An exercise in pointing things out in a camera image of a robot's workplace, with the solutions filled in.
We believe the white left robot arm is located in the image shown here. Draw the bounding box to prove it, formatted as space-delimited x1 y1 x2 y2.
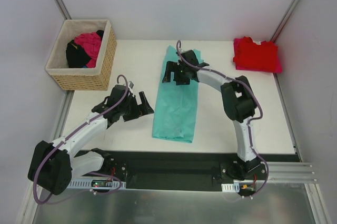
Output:
27 85 154 195

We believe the right white cable duct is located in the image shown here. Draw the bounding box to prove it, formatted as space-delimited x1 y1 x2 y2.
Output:
221 182 240 193

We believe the red t shirt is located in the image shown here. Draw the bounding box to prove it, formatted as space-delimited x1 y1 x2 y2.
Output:
233 36 284 74

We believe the magenta t shirt in basket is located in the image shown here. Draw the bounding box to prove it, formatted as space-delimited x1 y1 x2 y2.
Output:
74 30 104 68

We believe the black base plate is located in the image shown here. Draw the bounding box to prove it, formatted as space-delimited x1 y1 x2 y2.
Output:
80 148 268 192

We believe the right aluminium frame post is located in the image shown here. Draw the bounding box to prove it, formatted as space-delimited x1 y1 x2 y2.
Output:
270 0 301 43

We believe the black t shirt in basket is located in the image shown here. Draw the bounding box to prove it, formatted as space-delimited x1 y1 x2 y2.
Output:
66 39 90 68

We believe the left white cable duct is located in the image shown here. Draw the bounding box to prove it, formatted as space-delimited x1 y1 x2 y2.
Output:
67 177 120 190

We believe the white cable duct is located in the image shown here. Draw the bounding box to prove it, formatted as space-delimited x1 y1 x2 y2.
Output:
221 182 240 193
67 177 120 190

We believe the wicker basket with liner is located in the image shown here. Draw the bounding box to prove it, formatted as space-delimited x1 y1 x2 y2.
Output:
45 19 117 90

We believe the teal t shirt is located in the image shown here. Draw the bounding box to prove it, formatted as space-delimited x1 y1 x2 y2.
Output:
152 46 199 143

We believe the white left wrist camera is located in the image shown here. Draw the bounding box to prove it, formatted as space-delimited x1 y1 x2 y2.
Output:
128 82 134 91

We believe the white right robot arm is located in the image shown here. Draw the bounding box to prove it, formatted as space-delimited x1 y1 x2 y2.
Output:
162 50 261 180

